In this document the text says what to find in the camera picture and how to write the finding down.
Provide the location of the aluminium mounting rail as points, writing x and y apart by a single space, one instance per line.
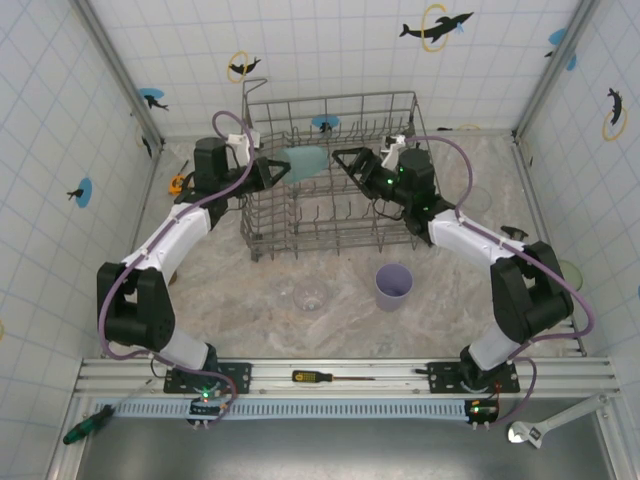
350 367

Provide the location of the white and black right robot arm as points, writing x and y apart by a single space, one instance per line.
470 240

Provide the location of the clear round glass bowl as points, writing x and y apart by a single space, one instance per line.
310 300

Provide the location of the teal plastic cup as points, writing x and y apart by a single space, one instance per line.
305 162

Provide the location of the aluminium frame post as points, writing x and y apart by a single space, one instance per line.
121 70
540 100

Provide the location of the silver adjustable wrench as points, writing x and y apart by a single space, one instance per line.
575 412

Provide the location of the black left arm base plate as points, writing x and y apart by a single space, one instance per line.
240 372

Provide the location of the blue oval diver sticker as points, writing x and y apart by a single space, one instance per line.
86 192

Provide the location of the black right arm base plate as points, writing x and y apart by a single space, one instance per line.
442 375

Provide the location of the blue oval shark sticker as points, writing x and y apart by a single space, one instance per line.
149 94

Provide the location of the blue oval black fish sticker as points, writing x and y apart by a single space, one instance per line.
320 121

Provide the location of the lavender plastic cup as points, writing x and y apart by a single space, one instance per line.
387 300

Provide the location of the black and yellow screwdriver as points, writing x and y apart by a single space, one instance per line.
305 376

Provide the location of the yellow tape measure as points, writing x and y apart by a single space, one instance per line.
175 185

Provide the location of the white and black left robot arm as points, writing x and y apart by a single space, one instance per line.
185 235

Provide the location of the small black clamp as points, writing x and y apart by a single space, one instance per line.
515 232

